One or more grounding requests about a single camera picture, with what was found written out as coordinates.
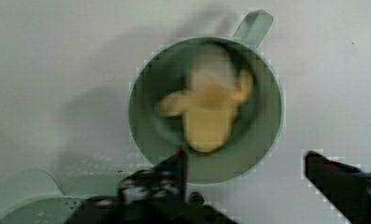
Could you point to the green perforated colander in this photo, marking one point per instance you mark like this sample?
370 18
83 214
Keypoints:
34 197

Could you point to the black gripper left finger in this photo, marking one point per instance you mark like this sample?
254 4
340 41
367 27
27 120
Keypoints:
153 196

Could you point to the green mug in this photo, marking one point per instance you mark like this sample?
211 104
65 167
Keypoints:
258 121

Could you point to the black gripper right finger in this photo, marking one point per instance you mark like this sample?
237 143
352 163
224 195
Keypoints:
346 187

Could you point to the yellow plush peeled banana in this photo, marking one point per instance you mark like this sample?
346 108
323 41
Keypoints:
208 105

